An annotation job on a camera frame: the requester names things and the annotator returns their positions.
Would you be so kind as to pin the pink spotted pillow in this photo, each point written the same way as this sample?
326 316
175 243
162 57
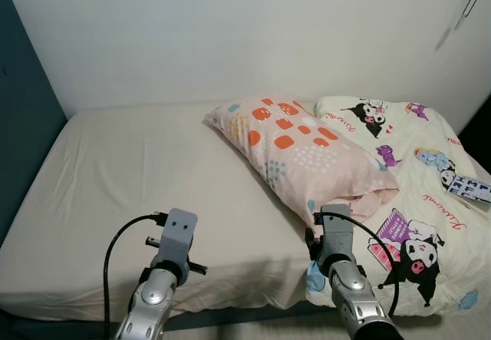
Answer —
299 156

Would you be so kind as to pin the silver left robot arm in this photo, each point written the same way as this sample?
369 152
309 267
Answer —
153 302

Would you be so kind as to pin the beige sheeted mattress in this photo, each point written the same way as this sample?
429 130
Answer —
138 171

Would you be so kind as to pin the blue white patterned packet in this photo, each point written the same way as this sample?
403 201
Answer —
468 189

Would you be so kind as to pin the black bedside furniture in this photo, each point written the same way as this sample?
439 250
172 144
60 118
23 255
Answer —
479 136

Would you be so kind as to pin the blue upholstered bed headboard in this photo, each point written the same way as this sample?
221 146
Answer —
27 125

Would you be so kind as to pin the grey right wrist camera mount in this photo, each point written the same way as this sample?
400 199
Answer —
336 232

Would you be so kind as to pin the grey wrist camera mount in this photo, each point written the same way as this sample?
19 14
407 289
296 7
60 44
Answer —
336 232
180 229

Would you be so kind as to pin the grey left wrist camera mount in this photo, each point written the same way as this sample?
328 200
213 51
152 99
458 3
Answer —
180 229

